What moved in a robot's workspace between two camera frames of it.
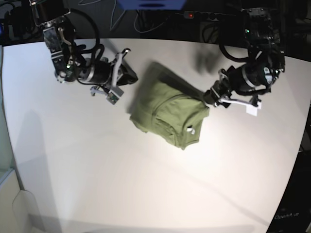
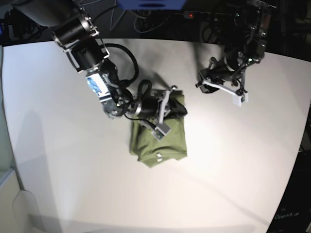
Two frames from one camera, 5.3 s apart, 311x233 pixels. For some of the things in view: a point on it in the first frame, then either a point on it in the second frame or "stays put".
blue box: [151, 5] stays put
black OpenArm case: [294, 215] stays put
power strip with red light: [189, 14] stays put
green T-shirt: [169, 105] → [151, 152]
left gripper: [100, 72] → [147, 105]
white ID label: [189, 129] → [160, 158]
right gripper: [253, 77] → [220, 71]
